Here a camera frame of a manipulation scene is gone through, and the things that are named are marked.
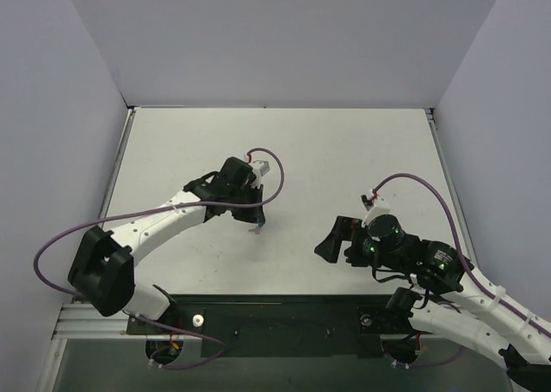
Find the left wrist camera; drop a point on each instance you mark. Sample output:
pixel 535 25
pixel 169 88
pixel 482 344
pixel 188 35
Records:
pixel 259 169

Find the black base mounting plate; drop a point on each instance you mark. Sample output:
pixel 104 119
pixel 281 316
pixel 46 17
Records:
pixel 285 326

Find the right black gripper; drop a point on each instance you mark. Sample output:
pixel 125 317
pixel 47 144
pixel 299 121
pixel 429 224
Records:
pixel 350 243

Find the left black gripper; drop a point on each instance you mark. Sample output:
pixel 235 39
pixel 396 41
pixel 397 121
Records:
pixel 252 207

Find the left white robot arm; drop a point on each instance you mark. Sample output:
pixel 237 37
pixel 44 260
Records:
pixel 103 269

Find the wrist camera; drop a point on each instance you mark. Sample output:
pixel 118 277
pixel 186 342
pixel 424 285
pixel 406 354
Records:
pixel 375 206
pixel 259 169

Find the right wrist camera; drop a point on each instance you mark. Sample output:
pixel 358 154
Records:
pixel 375 206

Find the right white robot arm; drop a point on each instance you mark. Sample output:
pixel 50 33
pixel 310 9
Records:
pixel 448 297

